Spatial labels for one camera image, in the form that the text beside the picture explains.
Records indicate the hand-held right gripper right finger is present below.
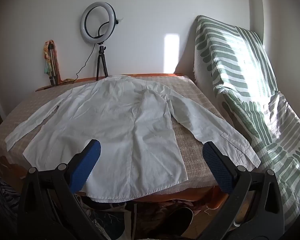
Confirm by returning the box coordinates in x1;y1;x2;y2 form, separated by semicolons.
199;141;285;240

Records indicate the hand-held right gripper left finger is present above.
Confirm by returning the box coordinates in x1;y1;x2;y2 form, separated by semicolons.
17;139;111;240

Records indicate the white long-sleeved shirt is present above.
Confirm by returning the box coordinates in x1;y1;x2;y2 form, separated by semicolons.
5;75;262;203

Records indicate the orange floral bedsheet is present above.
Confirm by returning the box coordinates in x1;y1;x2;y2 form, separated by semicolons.
0;73;229;210

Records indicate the dark patterned cloth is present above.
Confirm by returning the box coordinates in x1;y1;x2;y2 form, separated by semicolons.
82;201;132;240

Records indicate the dark shoe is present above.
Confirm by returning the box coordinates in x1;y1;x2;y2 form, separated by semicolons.
162;206;194;239

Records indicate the beige checked blanket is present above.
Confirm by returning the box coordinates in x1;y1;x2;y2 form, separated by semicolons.
0;76;230;195

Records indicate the green white striped covered chair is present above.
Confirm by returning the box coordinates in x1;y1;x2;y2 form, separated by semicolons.
194;15;300;228

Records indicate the folded metal tripod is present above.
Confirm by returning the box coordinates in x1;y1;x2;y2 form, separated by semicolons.
48;44;58;85

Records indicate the folded tripod with colourful cloth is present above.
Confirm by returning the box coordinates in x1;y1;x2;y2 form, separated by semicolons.
42;39;75;83

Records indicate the black ring light cable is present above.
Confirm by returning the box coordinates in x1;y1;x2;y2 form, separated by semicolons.
76;20;115;82

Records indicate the white ring light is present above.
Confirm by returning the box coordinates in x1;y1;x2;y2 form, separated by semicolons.
80;2;119;44

